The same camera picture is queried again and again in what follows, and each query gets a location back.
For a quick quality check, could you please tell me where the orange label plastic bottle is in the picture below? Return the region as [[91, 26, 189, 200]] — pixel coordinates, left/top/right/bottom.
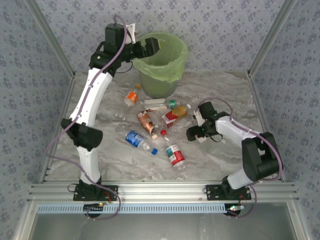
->
[[123, 83, 142, 107]]

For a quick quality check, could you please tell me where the blue label plastic bottle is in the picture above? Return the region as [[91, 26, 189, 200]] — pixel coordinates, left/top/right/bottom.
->
[[124, 130, 159, 155]]

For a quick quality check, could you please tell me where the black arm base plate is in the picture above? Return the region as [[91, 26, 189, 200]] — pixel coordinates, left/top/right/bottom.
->
[[205, 183, 252, 201], [73, 183, 119, 202]]

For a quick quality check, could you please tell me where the aluminium crossbar rail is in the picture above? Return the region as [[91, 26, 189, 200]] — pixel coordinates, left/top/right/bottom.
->
[[26, 181, 299, 204]]

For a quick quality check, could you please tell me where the cream label plastic bottle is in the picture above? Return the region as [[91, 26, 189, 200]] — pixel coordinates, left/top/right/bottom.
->
[[144, 105, 168, 112]]

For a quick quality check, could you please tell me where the amber bottle with red label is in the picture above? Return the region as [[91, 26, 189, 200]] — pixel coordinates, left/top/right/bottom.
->
[[161, 104, 192, 126]]

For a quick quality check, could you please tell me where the small circuit board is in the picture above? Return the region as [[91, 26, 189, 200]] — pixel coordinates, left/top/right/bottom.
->
[[83, 203, 105, 211], [224, 204, 245, 214]]

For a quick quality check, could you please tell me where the aluminium side rail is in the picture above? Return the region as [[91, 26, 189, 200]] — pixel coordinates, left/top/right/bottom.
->
[[247, 72, 286, 183], [38, 74, 76, 184]]

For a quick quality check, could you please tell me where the thin black cable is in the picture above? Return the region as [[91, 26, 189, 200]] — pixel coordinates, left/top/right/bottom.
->
[[209, 132, 224, 144], [115, 60, 135, 74]]

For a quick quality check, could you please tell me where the red teal label bottle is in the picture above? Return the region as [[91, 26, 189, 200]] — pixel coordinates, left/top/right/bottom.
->
[[159, 129, 188, 173]]

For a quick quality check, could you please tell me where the aluminium frame post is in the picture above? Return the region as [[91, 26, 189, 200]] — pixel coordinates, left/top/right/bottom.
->
[[24, 0, 76, 79], [246, 0, 299, 79]]

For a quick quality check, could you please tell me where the green label plastic bottle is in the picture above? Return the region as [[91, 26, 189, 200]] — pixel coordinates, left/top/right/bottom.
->
[[143, 98, 187, 109]]

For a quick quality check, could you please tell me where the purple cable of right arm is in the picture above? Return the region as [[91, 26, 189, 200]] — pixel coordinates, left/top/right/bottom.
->
[[198, 96, 285, 220]]

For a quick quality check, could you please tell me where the green trash bin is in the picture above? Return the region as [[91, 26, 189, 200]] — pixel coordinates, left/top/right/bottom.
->
[[131, 31, 189, 85]]

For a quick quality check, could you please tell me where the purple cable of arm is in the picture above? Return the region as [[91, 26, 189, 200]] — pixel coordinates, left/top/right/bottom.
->
[[198, 96, 285, 220], [45, 14, 126, 221]]

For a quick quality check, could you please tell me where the copper label crushed bottle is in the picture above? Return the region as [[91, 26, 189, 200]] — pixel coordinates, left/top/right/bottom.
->
[[136, 110, 159, 140]]

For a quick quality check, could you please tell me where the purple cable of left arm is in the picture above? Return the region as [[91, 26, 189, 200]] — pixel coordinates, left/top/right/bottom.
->
[[45, 14, 126, 221]]

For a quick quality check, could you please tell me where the light blue slotted cable duct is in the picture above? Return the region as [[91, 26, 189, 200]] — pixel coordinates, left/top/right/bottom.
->
[[36, 203, 233, 215]]

